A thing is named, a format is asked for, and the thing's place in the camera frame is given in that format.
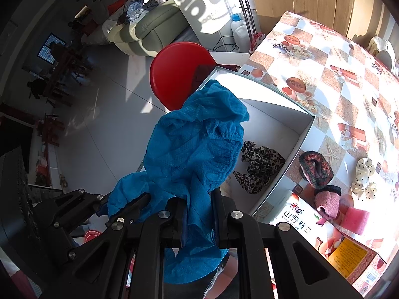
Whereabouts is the white cardboard piece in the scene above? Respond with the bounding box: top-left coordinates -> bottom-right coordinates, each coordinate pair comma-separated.
212,50 -> 251,67

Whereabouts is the white jug blue cap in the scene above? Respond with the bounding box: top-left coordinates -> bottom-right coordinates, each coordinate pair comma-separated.
231,14 -> 245,32

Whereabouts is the red metal stand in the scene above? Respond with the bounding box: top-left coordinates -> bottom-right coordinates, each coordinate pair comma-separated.
214,0 -> 265,53

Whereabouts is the blue lit screen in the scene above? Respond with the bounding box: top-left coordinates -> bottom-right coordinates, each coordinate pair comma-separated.
37,33 -> 67,66

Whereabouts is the white plastic jug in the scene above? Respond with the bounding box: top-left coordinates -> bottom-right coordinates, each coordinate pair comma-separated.
234,25 -> 251,50

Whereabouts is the white cardboard box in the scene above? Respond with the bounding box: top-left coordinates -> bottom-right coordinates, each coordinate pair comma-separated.
137,65 -> 315,216

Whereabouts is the leopard print scrunchie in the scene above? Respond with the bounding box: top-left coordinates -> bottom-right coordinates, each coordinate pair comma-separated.
233,141 -> 286,194

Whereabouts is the green sofa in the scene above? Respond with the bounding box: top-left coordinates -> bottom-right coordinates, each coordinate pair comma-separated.
106,0 -> 191,57

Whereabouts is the printed carton yellow label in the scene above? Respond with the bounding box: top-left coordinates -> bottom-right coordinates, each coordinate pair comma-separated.
269,191 -> 389,287

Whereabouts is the red wooden stool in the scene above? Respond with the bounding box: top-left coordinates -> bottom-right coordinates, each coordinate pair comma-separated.
39,115 -> 64,147

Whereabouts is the dark pink knitted sock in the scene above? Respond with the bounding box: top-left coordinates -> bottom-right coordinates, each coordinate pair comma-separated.
299,151 -> 335,189

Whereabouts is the red plastic chair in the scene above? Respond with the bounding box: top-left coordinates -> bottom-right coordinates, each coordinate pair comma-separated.
150,42 -> 217,112

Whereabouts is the table with patterned tablecloth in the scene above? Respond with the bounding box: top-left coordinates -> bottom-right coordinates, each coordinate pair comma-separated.
240,11 -> 399,296

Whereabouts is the blue cloth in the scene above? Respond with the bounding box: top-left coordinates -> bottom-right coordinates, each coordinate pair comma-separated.
107,80 -> 250,285

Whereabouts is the red plastic basin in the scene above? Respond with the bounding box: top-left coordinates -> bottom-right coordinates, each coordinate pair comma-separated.
83,230 -> 102,245

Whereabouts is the black cable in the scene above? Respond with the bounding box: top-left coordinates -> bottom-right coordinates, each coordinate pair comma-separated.
213,34 -> 240,52

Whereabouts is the pile of clothes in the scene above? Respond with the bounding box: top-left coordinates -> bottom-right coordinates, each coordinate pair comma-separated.
123,0 -> 170,25

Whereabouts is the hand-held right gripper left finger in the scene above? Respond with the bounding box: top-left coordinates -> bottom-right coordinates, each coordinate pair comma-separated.
67,198 -> 189,299

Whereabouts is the dark wooden table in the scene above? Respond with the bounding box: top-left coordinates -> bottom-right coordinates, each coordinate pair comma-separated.
42,48 -> 91,106

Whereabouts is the white polka dot scrunchie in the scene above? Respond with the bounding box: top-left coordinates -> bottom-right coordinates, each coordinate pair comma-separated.
352,157 -> 377,200

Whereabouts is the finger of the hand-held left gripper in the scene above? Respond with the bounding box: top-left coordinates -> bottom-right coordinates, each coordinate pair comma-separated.
105,193 -> 152,228
35,189 -> 108,266

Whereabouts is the pink sponge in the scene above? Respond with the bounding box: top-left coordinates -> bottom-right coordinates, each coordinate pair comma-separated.
342,207 -> 370,236

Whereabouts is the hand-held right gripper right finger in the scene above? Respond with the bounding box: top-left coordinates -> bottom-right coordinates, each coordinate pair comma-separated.
211,188 -> 364,299

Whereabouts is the white shoe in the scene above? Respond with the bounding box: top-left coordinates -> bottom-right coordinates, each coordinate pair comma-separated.
368,36 -> 399,77

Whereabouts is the pink knit sock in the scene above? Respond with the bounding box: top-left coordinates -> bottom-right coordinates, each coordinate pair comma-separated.
314,185 -> 342,222

